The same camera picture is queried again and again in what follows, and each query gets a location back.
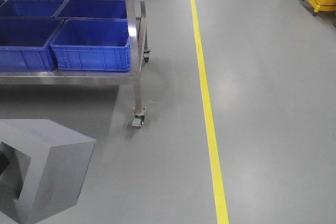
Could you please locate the blue bin cart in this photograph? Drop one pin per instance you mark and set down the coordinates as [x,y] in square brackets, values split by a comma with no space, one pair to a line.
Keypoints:
[93,45]
[25,44]

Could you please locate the blue bin front left cart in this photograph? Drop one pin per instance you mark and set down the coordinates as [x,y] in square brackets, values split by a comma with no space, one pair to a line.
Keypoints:
[25,44]

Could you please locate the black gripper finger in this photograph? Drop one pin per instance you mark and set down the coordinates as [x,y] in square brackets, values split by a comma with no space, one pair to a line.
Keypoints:
[4,162]

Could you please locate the stainless steel cart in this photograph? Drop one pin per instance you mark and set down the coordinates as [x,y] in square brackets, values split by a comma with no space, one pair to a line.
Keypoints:
[136,51]

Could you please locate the gray square hollow base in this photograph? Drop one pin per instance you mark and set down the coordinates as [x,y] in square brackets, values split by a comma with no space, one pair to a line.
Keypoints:
[48,165]

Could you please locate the blue bin front right cart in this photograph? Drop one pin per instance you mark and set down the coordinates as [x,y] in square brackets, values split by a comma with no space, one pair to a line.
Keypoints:
[93,45]

